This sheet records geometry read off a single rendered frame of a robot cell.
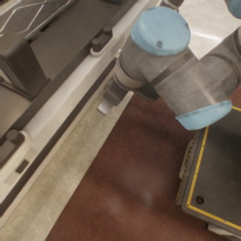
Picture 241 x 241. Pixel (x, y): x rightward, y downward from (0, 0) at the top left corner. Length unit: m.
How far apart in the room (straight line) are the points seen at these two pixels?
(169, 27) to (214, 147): 0.86
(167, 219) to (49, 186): 0.78
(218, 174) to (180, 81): 0.79
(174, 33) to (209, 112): 0.13
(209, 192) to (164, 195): 0.36
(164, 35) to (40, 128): 0.36
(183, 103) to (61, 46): 0.44
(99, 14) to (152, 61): 0.46
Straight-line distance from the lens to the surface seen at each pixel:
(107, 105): 0.50
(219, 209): 1.02
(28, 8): 0.67
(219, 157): 1.09
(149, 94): 0.46
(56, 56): 0.60
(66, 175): 1.34
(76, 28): 0.69
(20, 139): 0.48
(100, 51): 0.63
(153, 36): 0.30
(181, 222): 1.29
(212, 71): 0.35
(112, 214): 1.25
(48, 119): 0.52
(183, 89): 0.31
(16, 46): 0.45
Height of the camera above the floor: 1.25
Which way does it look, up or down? 60 degrees down
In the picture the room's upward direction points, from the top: 2 degrees counter-clockwise
